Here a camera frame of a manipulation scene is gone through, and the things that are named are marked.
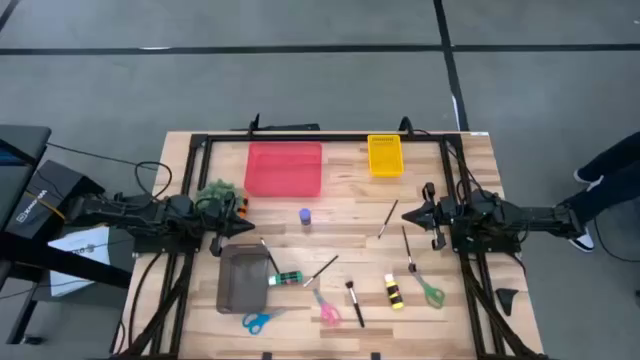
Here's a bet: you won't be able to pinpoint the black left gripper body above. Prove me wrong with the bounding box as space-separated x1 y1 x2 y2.
197 195 241 257

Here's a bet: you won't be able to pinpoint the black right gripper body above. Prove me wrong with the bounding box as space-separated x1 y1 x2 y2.
422 182 459 251

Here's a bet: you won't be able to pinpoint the black paintbrush black bristles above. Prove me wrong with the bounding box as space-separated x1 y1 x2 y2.
401 225 417 274

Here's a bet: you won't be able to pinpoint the thin black paintbrush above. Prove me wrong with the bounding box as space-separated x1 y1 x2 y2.
377 199 400 240
259 237 281 275

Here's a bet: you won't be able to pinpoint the green handled scissors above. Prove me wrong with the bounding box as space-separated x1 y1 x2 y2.
410 267 446 310

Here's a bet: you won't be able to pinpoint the green paint bottle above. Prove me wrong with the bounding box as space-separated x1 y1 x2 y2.
267 270 304 288

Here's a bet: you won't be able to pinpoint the yellow paint bottle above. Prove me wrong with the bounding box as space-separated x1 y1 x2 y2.
383 272 405 311

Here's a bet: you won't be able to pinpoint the blue handled scissors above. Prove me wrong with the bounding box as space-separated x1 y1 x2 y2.
241 308 287 336

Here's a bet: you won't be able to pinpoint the black paintbrush tan tip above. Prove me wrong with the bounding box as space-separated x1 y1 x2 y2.
302 254 340 289

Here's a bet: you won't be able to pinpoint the thick black makeup brush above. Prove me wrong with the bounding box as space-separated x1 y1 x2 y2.
344 280 366 329

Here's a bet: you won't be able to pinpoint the pink handled scissors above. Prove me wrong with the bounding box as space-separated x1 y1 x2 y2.
312 288 343 327

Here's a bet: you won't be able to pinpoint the green artificial plant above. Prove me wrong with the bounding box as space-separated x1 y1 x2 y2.
194 178 247 217

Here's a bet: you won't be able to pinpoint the grey plastic bin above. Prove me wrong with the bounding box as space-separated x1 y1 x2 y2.
215 243 271 315

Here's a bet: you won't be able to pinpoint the yellow plastic basket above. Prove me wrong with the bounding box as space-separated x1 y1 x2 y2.
367 133 405 178

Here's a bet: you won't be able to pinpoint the pink plastic tray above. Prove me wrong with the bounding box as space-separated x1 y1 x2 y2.
243 141 324 198

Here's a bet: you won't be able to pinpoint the black triangular plastic piece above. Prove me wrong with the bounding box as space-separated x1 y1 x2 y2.
495 287 520 317

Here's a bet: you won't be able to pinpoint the white paper sheet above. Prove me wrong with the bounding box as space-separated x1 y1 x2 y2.
47 225 112 299

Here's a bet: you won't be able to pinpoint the black equipment box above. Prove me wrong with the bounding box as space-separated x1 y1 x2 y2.
4 159 106 240

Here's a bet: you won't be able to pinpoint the person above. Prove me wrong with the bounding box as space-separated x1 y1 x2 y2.
557 132 640 254

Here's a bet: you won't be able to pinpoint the black desk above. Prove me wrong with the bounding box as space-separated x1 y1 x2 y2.
0 123 134 346

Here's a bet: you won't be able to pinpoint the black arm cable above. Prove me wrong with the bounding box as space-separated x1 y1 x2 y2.
133 159 174 201

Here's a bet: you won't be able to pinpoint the black metal bracket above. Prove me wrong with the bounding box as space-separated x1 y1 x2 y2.
232 113 321 133

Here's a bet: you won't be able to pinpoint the black aluminium frame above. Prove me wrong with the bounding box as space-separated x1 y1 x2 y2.
109 130 551 360

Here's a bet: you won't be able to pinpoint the black floor cable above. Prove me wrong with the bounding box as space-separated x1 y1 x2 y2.
593 214 640 264

